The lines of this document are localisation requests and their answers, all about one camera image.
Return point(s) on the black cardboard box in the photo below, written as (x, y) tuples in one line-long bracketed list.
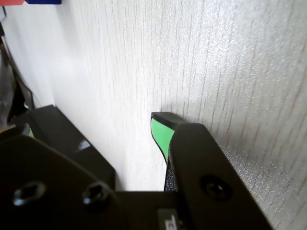
[(48, 137)]

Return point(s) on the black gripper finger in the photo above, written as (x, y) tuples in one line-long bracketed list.
[(36, 182)]

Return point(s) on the blue cube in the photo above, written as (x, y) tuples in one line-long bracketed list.
[(43, 1)]

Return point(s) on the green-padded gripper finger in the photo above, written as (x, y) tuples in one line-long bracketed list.
[(204, 172)]

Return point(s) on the red cube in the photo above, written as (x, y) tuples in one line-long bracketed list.
[(12, 2)]

